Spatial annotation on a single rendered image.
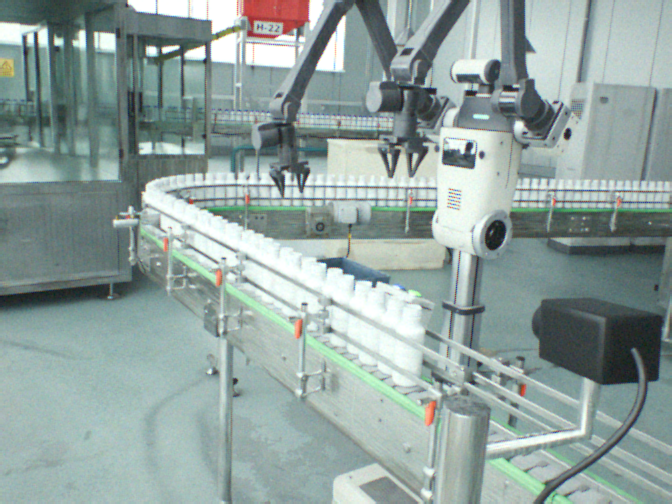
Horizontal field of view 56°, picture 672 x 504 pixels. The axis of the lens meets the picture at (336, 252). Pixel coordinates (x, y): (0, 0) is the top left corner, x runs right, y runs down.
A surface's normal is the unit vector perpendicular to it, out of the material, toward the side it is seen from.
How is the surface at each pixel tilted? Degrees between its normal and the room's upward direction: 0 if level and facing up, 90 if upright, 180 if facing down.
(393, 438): 90
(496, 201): 101
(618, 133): 90
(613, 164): 90
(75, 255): 90
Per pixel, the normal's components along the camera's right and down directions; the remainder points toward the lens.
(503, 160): 0.55, 0.22
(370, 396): -0.83, 0.09
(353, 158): 0.27, 0.24
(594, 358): -0.97, 0.01
